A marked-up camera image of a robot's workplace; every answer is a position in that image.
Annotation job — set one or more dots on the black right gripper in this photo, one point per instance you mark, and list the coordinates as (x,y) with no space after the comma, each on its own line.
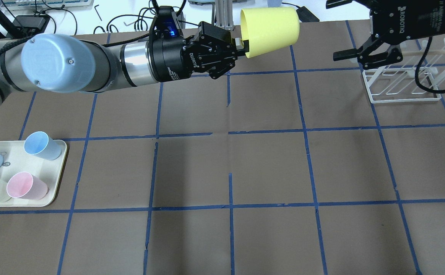
(398,21)

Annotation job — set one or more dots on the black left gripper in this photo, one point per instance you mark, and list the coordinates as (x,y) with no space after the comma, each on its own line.
(168,59)

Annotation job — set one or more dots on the yellow plastic cup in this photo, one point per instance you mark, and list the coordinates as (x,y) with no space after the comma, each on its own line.
(268,29)

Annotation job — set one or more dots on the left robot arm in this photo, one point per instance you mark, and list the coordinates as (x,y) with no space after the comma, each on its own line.
(64,64)

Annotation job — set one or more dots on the pink plastic cup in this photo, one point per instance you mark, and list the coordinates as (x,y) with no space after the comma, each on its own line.
(24,185)

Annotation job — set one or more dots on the black power adapter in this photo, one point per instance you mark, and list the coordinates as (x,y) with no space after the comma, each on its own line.
(306,16)

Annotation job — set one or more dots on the cream plastic tray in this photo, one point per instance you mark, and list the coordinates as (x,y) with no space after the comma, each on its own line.
(47,173)

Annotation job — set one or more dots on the aluminium frame post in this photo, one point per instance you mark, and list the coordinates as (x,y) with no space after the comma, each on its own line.
(223,14)

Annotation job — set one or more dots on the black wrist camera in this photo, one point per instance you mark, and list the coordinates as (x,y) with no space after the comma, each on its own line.
(165,24)

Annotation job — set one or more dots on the white wire cup rack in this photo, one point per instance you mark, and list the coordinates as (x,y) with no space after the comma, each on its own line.
(396,83)

